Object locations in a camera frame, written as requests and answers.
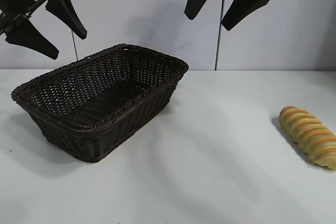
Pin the dark brown wicker basket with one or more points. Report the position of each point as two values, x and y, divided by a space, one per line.
78 98

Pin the long twisted bread loaf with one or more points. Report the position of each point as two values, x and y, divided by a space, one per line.
307 134

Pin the thin metal wall strip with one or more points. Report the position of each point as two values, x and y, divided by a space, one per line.
74 45
220 37

